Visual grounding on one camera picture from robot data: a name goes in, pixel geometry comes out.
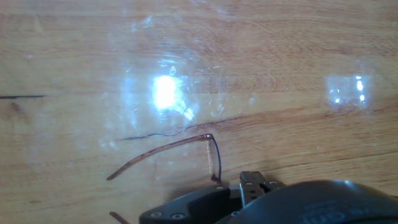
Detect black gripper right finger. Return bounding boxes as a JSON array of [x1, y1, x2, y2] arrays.
[[259, 172, 285, 192]]

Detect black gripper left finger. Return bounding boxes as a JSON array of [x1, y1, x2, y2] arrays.
[[139, 170, 266, 224]]

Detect brown thin-framed glasses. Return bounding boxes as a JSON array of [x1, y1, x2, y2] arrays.
[[106, 133, 223, 224]]

